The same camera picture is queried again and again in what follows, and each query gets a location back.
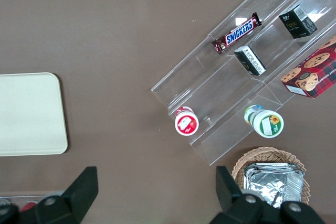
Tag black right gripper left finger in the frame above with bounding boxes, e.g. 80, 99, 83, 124
18, 166, 99, 224

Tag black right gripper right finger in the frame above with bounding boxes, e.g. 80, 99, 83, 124
209, 165, 326, 224

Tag light wicker basket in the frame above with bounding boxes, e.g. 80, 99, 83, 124
232, 147, 311, 206

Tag beige rectangular plastic tray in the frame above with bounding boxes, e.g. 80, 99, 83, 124
0, 72, 69, 157

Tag stack of foil containers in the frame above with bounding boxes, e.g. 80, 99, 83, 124
243, 163, 305, 209

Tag red cola bottle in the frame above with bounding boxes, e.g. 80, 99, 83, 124
19, 200, 37, 211

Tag clear acrylic bottle rack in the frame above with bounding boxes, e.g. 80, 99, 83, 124
0, 194, 64, 209

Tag green lid yogurt cup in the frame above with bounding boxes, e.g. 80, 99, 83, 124
243, 104, 285, 138

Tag red lid yogurt cup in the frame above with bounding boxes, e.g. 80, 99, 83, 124
174, 105, 200, 136

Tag clear acrylic stepped shelf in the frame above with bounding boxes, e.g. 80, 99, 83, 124
151, 0, 336, 166

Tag small black carton box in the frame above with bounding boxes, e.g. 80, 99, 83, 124
234, 45, 267, 77
278, 4, 318, 39

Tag red chocolate chip cookie box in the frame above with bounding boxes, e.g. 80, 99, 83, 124
280, 35, 336, 99

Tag Snickers chocolate bar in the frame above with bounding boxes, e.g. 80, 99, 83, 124
211, 12, 263, 55

